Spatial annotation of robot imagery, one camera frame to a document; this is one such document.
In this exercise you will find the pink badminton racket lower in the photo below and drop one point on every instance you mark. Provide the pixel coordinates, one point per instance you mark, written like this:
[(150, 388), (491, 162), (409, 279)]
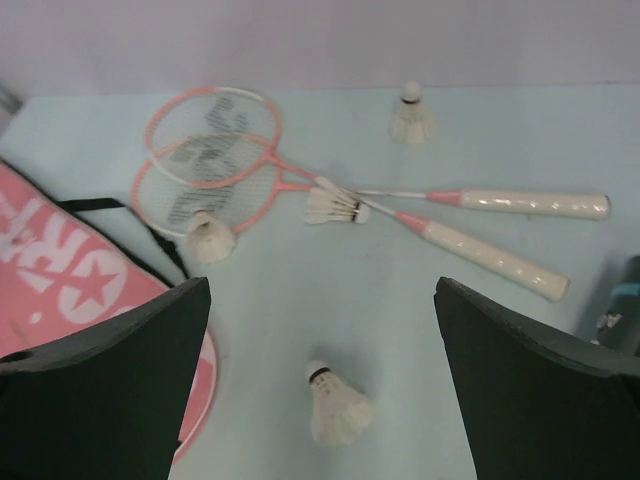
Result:
[(237, 177)]

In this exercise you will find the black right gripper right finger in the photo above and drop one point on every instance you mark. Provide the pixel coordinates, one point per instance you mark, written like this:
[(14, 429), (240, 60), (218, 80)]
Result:
[(536, 402)]

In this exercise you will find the pink racket bag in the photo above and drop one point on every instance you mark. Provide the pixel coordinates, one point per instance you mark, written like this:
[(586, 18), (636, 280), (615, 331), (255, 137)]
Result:
[(59, 273)]

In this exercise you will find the pink badminton racket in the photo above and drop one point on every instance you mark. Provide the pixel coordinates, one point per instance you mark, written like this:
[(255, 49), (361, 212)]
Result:
[(237, 177), (214, 110)]

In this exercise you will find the black shuttlecock tube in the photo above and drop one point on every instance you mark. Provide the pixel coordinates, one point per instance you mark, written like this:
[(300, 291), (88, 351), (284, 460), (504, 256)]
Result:
[(610, 317)]

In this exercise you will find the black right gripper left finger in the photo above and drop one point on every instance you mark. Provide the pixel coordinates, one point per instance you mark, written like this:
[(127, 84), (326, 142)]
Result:
[(108, 401)]

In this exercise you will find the pink badminton racket upper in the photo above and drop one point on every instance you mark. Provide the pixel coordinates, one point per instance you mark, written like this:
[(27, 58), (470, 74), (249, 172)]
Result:
[(214, 110)]

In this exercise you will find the white shuttlecock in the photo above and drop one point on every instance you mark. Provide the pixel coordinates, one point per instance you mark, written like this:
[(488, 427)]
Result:
[(209, 240), (324, 206), (339, 412), (411, 121)]

